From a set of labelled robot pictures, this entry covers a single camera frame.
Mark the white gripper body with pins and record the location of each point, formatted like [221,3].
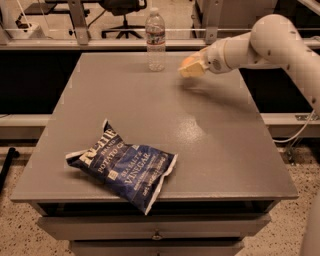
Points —
[214,60]

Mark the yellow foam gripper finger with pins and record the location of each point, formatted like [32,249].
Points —
[201,55]
[193,70]

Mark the orange fruit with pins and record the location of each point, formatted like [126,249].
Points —
[189,62]

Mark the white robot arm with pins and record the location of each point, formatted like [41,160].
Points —
[273,41]

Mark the clear plastic water bottle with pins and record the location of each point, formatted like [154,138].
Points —
[155,40]

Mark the black office chair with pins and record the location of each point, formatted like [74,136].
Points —
[123,8]

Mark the blue potato chip bag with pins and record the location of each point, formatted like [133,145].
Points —
[133,172]

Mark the lower grey table drawer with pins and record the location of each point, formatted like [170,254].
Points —
[157,248]

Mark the grey table drawer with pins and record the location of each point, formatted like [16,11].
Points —
[153,227]
[157,248]

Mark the black pole on floor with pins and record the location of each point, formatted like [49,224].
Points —
[12,153]

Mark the grey metal frame rail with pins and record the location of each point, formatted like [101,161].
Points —
[99,45]

